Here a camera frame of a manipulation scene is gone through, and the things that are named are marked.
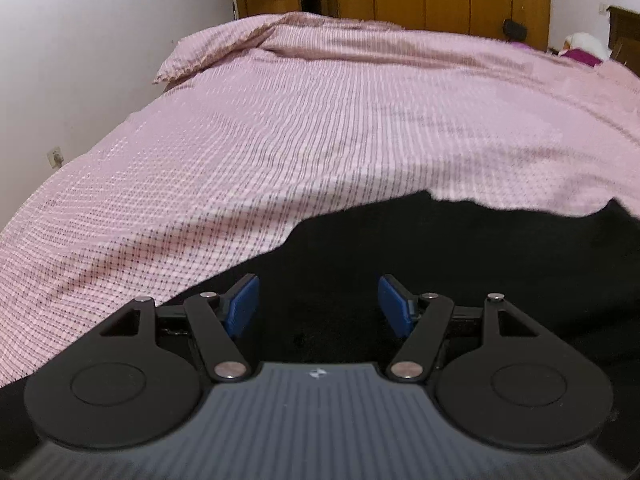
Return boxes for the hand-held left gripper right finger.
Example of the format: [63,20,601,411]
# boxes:
[377,274,543,381]

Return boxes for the black cloth garment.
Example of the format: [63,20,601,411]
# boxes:
[155,191,640,378]

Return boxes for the wooden headboard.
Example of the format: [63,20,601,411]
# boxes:
[606,6,640,73]

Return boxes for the white plush pillow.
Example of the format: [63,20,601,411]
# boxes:
[560,32,612,61]

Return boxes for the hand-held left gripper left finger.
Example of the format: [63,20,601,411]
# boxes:
[100,274,261,382]

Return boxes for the magenta cloth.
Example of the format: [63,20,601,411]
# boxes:
[565,47,603,67]

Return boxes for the pink checkered blanket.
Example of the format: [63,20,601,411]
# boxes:
[0,11,640,388]

